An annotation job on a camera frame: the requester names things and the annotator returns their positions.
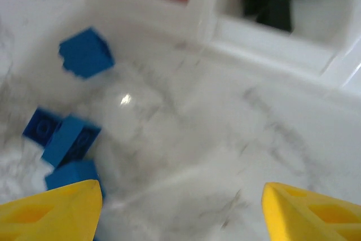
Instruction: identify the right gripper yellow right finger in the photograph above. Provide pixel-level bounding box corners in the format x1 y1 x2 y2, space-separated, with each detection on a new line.
261 182 361 241

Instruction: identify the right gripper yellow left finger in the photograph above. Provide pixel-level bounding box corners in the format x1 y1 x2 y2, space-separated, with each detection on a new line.
0 179 103 241

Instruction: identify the blue lego brick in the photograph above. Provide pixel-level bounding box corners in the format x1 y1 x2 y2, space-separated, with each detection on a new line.
58 26 116 80
21 107 64 147
41 115 102 168
45 159 107 199

